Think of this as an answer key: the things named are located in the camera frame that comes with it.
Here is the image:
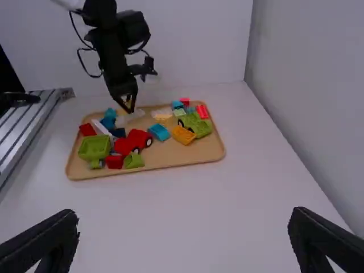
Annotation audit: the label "clear toy brick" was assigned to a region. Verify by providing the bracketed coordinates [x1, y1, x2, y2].
[118, 107, 146, 123]

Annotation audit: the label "black cable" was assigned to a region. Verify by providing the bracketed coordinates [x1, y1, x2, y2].
[69, 8, 103, 79]

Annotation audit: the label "long red toy brick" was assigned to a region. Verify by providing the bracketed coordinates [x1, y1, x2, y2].
[195, 104, 211, 120]

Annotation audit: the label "blue rounded toy brick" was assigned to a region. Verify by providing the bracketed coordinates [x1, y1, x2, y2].
[147, 123, 172, 143]

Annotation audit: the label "pale yellow toy brick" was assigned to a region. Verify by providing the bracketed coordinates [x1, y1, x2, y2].
[153, 113, 175, 125]

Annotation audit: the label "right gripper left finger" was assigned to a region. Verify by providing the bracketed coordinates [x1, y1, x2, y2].
[0, 209, 80, 273]

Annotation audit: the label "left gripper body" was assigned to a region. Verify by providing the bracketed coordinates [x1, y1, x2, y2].
[95, 24, 139, 99]

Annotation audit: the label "green scoop toy brick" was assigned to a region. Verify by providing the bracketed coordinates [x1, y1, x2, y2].
[77, 134, 113, 162]

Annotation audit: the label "small green toy brick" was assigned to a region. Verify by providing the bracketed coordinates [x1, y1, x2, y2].
[89, 158, 105, 171]

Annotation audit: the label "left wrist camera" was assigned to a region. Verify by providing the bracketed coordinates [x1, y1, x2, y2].
[129, 55, 159, 83]

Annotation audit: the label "dark blue toy brick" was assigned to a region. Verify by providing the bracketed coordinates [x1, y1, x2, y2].
[109, 127, 127, 139]

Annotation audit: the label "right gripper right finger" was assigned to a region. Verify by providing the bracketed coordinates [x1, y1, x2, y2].
[287, 206, 364, 273]

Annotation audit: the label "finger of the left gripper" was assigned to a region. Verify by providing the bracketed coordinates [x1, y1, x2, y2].
[113, 93, 133, 114]
[126, 90, 139, 114]

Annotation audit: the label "silver rails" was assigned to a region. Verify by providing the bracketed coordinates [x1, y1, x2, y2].
[0, 88, 76, 190]

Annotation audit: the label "tan tray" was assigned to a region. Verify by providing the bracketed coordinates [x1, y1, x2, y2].
[65, 100, 227, 181]

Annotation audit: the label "green toy car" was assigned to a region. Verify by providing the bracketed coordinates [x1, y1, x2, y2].
[177, 111, 214, 140]

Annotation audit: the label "green sloped toy brick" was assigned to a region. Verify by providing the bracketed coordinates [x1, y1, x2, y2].
[123, 151, 146, 170]

